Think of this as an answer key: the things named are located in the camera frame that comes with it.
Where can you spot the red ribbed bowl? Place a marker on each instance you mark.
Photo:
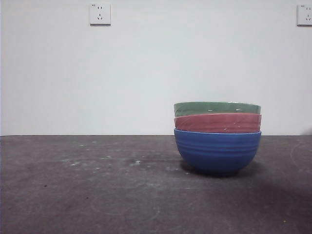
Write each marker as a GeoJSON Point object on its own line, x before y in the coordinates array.
{"type": "Point", "coordinates": [217, 123]}

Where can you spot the green ribbed bowl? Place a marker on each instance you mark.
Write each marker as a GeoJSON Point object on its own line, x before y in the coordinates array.
{"type": "Point", "coordinates": [217, 108]}

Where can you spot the blue ribbed bowl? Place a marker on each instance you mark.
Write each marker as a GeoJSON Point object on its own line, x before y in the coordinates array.
{"type": "Point", "coordinates": [217, 153]}

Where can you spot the white wall socket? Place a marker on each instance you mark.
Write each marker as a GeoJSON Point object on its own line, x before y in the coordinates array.
{"type": "Point", "coordinates": [305, 15]}
{"type": "Point", "coordinates": [100, 14]}

